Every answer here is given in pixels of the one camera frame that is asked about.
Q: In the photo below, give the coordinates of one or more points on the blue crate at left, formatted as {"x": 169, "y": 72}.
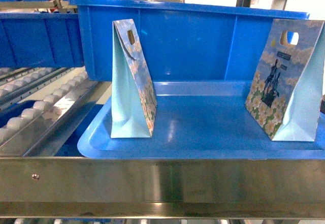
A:
{"x": 31, "y": 40}

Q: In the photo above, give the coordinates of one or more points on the flower gift bag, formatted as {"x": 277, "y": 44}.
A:
{"x": 285, "y": 95}
{"x": 133, "y": 97}

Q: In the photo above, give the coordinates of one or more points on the blue plastic tray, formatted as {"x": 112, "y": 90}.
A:
{"x": 197, "y": 120}

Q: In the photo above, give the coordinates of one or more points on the steel front rack beam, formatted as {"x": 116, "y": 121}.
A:
{"x": 215, "y": 188}

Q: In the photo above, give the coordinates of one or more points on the white roller conveyor track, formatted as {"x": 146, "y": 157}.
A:
{"x": 15, "y": 124}

